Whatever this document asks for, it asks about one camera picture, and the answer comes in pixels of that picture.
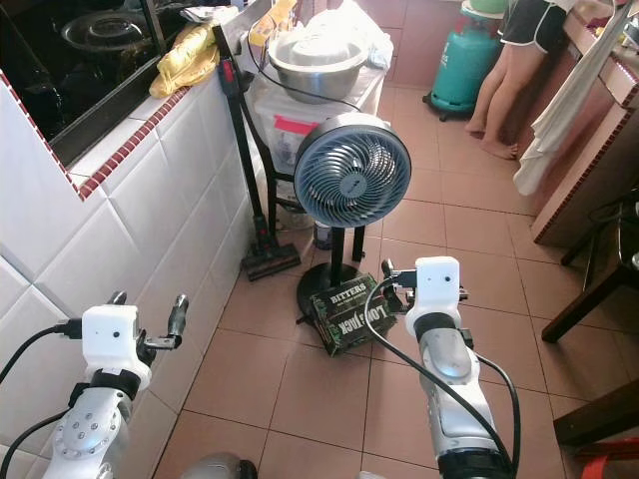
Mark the person in black shorts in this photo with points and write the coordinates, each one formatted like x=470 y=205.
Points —
x=504 y=90

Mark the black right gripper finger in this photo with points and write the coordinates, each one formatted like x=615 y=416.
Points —
x=386 y=270

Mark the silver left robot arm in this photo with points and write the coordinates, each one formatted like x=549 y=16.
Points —
x=95 y=439

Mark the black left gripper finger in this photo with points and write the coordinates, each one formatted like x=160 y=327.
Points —
x=179 y=317
x=118 y=298

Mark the brown kitchen counter cabinet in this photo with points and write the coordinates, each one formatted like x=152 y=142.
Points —
x=594 y=160

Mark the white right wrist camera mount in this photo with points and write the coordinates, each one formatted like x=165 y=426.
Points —
x=437 y=284

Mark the dark green printed carton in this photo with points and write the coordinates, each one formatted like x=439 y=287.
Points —
x=351 y=314

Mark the small dark jar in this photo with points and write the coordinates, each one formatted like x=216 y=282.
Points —
x=321 y=237

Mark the red plastic object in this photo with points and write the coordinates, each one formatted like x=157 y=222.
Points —
x=609 y=464

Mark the white hanging towel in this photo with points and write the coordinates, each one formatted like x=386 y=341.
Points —
x=559 y=120

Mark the yellow cloth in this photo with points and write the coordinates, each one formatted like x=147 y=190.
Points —
x=185 y=62

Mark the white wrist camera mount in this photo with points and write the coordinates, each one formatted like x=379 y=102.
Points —
x=108 y=339
x=437 y=284

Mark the grey left robot leg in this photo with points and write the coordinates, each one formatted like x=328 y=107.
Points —
x=222 y=467

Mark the glass pan lid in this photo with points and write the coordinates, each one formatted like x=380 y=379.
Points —
x=105 y=32

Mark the dark wooden bench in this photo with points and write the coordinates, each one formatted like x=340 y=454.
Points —
x=599 y=414

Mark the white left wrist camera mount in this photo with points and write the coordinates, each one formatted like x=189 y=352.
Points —
x=108 y=339

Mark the grey standing fan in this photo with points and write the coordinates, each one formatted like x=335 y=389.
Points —
x=352 y=170

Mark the clear plastic storage box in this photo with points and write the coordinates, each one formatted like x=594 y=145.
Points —
x=278 y=135

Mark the dark wooden table leg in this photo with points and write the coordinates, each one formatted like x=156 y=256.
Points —
x=594 y=294

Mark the large steel mixing bowl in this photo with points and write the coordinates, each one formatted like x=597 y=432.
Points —
x=318 y=62

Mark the white plastic bag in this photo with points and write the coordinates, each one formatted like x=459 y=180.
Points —
x=369 y=30

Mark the green gas cylinder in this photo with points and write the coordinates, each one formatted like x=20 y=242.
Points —
x=461 y=65

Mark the green plastic basin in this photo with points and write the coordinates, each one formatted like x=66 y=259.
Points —
x=484 y=8

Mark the black stick vacuum cleaner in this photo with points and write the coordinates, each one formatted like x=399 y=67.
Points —
x=250 y=150

